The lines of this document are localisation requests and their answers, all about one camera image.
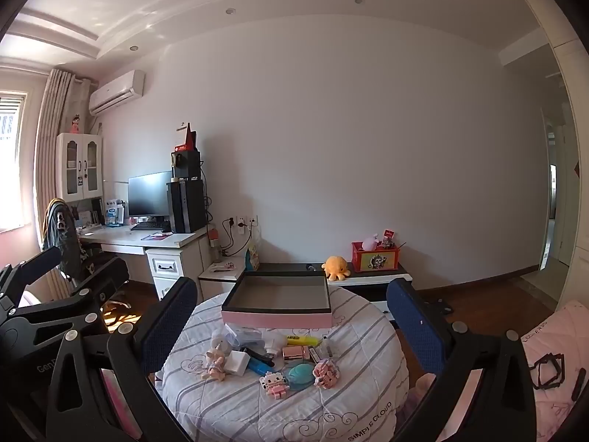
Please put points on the white plush doll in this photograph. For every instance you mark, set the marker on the white plush doll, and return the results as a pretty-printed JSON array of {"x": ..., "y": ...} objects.
[{"x": 221, "y": 345}]

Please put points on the clear perfume bottle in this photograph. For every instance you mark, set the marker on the clear perfume bottle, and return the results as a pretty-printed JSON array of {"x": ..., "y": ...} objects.
[{"x": 329, "y": 349}]

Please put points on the white wardrobe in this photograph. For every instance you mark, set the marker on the white wardrobe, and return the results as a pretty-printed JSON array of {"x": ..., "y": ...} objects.
[{"x": 570, "y": 101}]

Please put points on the orange cap bottle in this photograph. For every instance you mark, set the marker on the orange cap bottle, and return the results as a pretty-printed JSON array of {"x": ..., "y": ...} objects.
[{"x": 214, "y": 244}]

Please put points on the white wall socket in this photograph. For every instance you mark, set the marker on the white wall socket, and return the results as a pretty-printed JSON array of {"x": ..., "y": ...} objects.
[
  {"x": 252, "y": 219},
  {"x": 240, "y": 223},
  {"x": 228, "y": 220}
]

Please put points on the black keyboard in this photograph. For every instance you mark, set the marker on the black keyboard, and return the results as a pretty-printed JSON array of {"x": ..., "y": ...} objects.
[{"x": 149, "y": 226}]

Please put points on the white striped quilt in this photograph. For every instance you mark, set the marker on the white striped quilt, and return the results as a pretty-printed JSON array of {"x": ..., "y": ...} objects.
[{"x": 285, "y": 419}]

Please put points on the pink mouse pad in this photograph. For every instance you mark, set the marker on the pink mouse pad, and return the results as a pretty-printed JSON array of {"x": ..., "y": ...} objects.
[{"x": 156, "y": 236}]

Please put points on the red card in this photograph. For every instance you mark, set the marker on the red card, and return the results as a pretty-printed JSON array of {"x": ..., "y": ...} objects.
[{"x": 389, "y": 233}]

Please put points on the rose gold jar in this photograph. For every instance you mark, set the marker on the rose gold jar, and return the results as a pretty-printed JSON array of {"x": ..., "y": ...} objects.
[{"x": 294, "y": 353}]

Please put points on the black speaker box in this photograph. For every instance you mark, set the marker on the black speaker box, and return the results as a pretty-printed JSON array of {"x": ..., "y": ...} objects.
[{"x": 186, "y": 165}]

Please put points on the pink bed sheet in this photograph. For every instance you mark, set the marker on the pink bed sheet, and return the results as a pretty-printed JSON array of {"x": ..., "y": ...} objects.
[{"x": 552, "y": 414}]

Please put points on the pink plush toy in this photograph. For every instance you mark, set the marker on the pink plush toy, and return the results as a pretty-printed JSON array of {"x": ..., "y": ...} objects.
[{"x": 370, "y": 242}]

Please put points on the pink doll figure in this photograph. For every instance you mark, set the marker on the pink doll figure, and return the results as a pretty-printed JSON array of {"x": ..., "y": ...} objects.
[{"x": 75, "y": 124}]

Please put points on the black office chair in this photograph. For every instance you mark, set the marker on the black office chair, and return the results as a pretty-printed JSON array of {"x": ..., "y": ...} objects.
[{"x": 87, "y": 262}]

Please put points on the white glass door cabinet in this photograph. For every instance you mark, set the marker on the white glass door cabinet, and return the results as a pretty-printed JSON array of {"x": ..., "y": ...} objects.
[{"x": 79, "y": 168}]

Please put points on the red desk calendar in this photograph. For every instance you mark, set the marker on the red desk calendar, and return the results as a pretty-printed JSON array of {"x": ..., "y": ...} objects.
[{"x": 187, "y": 140}]

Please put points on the red printed crate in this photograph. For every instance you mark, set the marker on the red printed crate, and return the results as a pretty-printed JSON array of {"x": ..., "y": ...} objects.
[{"x": 375, "y": 260}]

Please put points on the yellow highlighter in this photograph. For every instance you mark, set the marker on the yellow highlighter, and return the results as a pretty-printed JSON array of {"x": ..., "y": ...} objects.
[{"x": 301, "y": 340}]

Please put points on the pink block cat figure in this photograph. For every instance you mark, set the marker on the pink block cat figure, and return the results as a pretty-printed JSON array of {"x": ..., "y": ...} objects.
[{"x": 274, "y": 386}]

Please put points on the white door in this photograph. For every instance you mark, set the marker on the white door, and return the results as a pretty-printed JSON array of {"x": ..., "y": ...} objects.
[{"x": 550, "y": 193}]

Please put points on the white charger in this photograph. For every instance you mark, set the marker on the white charger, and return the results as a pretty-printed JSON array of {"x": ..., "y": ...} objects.
[{"x": 237, "y": 362}]

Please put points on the blue white box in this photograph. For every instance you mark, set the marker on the blue white box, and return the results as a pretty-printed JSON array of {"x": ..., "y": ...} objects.
[{"x": 115, "y": 214}]

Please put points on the black monitor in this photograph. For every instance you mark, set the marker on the black monitor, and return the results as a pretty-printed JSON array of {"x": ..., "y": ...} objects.
[{"x": 149, "y": 193}]

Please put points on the pink packet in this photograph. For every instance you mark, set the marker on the pink packet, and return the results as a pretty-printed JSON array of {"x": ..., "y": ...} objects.
[{"x": 224, "y": 267}]

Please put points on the dark printed jacket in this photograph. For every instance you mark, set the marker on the dark printed jacket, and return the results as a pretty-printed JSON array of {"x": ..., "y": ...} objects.
[{"x": 62, "y": 235}]

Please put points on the black flashlight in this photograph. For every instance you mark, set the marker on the black flashlight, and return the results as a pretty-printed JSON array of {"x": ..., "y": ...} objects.
[{"x": 314, "y": 266}]

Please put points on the black computer tower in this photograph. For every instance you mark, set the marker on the black computer tower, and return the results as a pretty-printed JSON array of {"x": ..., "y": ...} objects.
[{"x": 186, "y": 207}]

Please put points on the pink storage box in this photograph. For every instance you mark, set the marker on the pink storage box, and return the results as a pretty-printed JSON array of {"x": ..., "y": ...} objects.
[{"x": 276, "y": 304}]

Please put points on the teal round case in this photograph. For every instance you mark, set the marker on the teal round case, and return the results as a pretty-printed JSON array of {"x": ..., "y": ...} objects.
[{"x": 299, "y": 375}]

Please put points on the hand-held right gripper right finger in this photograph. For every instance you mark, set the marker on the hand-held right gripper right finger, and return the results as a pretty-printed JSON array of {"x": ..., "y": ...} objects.
[{"x": 414, "y": 327}]

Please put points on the orange octopus plush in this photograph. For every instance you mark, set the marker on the orange octopus plush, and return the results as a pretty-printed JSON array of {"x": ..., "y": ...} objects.
[{"x": 336, "y": 268}]

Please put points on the black pen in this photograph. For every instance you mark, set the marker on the black pen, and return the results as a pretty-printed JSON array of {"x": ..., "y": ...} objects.
[{"x": 579, "y": 384}]

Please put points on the white nightstand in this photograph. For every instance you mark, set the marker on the white nightstand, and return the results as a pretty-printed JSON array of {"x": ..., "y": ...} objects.
[{"x": 216, "y": 281}]

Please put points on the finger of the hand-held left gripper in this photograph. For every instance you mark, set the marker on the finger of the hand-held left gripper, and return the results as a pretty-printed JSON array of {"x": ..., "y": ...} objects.
[
  {"x": 37, "y": 260},
  {"x": 92, "y": 285}
]

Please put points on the black folding frame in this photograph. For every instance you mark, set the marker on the black folding frame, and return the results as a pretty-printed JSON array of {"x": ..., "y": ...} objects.
[{"x": 534, "y": 370}]

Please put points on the blue snack bag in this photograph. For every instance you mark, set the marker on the blue snack bag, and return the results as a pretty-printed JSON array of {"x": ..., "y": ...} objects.
[{"x": 251, "y": 258}]

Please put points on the white air conditioner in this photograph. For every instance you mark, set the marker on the white air conditioner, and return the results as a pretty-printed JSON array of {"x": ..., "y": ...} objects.
[{"x": 117, "y": 93}]

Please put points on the small box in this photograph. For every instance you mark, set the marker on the small box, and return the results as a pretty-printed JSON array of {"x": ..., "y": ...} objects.
[{"x": 315, "y": 354}]

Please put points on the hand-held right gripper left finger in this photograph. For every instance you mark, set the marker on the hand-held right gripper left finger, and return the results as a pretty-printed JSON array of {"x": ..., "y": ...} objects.
[{"x": 168, "y": 322}]

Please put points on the window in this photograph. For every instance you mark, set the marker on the window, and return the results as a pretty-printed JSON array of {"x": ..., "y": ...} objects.
[{"x": 9, "y": 161}]

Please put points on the white desk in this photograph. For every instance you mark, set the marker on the white desk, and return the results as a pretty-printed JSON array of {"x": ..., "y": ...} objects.
[{"x": 119, "y": 239}]

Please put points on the clear plastic packet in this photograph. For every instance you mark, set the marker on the clear plastic packet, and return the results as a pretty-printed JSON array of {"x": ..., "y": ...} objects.
[{"x": 244, "y": 335}]

